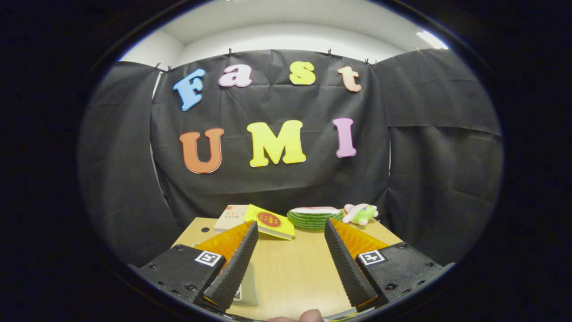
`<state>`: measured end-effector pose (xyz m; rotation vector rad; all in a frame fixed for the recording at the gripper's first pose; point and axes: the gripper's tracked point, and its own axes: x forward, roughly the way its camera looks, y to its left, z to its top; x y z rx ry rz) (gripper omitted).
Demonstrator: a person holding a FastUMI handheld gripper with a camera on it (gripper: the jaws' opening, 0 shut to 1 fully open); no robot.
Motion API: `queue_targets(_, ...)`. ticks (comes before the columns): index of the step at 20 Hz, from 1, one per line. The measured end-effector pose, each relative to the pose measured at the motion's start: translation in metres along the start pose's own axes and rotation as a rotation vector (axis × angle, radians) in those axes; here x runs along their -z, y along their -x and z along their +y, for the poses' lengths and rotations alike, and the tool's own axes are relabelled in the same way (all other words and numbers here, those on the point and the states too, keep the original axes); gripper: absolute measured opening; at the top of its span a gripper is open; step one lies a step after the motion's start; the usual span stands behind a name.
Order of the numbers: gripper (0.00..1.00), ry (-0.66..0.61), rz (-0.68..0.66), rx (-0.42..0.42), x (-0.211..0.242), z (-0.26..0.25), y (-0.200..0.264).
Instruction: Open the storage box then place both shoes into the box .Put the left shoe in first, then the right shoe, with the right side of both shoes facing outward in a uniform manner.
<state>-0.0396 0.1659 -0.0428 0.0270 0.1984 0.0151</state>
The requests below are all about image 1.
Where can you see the beige book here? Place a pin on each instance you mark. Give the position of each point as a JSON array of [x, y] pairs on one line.
[[230, 217]]

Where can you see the green fabric storage box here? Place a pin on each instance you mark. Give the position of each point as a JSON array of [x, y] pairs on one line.
[[250, 286]]

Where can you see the pink and green plush toy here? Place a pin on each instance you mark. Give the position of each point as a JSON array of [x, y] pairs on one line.
[[362, 213]]

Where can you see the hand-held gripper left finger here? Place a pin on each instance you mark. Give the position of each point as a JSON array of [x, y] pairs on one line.
[[234, 268]]

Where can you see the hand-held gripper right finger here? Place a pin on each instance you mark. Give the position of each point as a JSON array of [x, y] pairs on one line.
[[346, 268]]

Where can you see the yellow book with red circle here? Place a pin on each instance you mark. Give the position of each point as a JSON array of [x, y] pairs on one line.
[[270, 221]]

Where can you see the square ceiling light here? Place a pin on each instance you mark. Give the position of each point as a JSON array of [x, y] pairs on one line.
[[431, 40]]

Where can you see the watermelon slice plush toy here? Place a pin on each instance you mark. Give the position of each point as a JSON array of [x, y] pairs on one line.
[[313, 219]]

